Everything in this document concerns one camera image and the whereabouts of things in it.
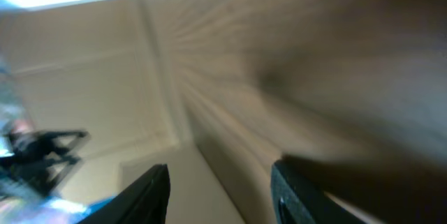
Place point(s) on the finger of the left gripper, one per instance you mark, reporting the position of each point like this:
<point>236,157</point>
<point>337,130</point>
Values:
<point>37,177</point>
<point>42,143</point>

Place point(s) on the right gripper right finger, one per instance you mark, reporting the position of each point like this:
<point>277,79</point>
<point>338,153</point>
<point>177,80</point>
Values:
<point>297,201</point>

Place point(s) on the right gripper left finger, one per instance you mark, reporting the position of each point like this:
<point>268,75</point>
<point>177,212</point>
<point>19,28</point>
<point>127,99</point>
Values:
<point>145,201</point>

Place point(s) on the cardboard box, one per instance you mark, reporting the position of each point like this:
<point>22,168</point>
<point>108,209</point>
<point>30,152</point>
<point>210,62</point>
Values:
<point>82,67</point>

